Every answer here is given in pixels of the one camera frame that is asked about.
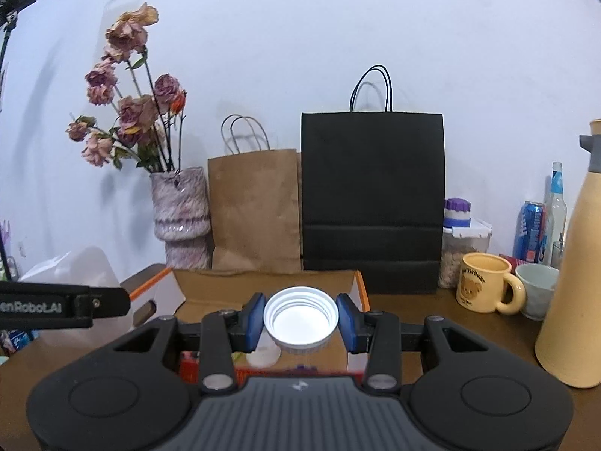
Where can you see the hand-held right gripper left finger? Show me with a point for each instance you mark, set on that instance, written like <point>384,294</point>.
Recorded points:
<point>252,322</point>

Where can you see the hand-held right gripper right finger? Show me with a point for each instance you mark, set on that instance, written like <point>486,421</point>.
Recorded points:
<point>348,323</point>

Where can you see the orange red cardboard box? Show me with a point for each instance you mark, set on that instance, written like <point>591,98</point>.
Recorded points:
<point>213,298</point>

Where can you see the white plastic jar lid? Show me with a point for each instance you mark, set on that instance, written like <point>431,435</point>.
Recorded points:
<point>300,322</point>

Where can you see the white plastic jar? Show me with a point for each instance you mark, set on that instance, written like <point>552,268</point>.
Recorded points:
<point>262,354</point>

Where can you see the translucent white plastic bag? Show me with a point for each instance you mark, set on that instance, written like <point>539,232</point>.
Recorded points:
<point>70,268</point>

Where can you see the blue white packet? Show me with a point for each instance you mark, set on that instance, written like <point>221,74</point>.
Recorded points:
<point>11,340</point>

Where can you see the brown paper bag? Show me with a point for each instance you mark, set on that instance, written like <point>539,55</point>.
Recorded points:
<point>256,211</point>

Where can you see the mottled pink ceramic vase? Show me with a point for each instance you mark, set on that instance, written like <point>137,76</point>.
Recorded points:
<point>181,218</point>

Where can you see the black paper bag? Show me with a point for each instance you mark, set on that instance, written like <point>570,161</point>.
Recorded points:
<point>373,197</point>

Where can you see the yellow bear mug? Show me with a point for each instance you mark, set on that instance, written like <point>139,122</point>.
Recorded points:
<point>481,284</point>

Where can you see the clear white-lidded food container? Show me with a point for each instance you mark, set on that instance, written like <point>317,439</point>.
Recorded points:
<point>465,244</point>

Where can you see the purple white round object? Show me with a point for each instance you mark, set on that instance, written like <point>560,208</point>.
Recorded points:
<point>457,213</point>

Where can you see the pale green white cup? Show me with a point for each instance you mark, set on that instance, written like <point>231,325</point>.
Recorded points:
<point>537,291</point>

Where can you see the blue drink can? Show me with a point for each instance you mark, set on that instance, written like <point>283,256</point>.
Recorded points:
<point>529,232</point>

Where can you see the dried pink rose bouquet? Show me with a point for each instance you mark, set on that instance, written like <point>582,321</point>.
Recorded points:
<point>134,112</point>

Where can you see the small clear glass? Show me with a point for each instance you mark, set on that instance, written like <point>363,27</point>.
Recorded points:
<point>558,254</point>

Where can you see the cream thermos jug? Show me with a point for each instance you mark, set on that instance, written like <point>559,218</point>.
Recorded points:
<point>575,291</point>

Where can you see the clear glass bottle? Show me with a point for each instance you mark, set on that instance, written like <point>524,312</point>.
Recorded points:
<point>556,206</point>

